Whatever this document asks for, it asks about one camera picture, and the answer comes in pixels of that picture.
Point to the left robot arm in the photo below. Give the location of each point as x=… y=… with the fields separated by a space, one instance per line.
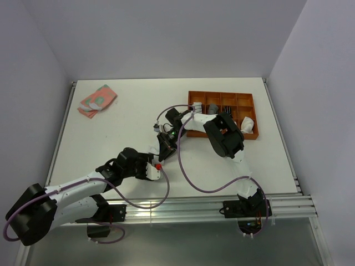
x=40 y=209

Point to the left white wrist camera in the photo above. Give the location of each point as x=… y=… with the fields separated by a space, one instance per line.
x=152 y=173

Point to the white sock with black stripes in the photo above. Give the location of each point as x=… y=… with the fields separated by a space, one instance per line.
x=154 y=151

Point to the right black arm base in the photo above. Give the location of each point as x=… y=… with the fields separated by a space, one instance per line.
x=253 y=209

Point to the rolled grey socks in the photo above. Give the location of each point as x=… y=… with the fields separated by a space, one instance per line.
x=213 y=109

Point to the orange compartment tray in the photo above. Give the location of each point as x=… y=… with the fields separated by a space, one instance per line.
x=241 y=105

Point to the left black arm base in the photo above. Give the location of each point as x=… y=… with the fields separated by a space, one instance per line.
x=105 y=223

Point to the large white rolled socks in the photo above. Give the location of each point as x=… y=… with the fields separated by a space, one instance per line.
x=247 y=125

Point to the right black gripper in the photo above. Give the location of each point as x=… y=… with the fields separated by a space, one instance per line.
x=166 y=146

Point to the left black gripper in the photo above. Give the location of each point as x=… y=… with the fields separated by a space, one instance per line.
x=143 y=158

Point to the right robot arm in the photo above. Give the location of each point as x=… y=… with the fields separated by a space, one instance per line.
x=227 y=141

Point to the pink green patterned socks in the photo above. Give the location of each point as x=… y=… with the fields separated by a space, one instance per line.
x=97 y=101

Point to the rolled white striped socks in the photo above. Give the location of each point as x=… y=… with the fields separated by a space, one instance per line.
x=197 y=106

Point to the black striped sock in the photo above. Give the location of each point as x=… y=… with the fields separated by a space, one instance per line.
x=227 y=109

